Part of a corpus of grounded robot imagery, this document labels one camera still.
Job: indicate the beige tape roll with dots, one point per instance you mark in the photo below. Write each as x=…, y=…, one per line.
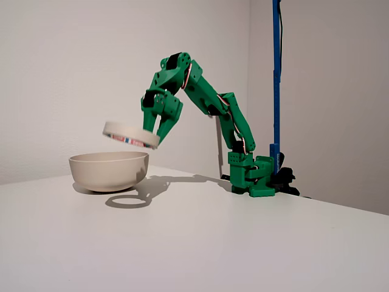
x=130, y=135

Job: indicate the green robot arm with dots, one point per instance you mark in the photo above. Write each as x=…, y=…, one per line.
x=212, y=94

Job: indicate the beige bowl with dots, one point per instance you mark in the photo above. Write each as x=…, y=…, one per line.
x=106, y=171

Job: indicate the black table clamp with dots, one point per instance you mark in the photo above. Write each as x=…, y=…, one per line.
x=286, y=179
x=226, y=176

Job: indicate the blue pole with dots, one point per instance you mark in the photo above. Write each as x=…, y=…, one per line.
x=277, y=91

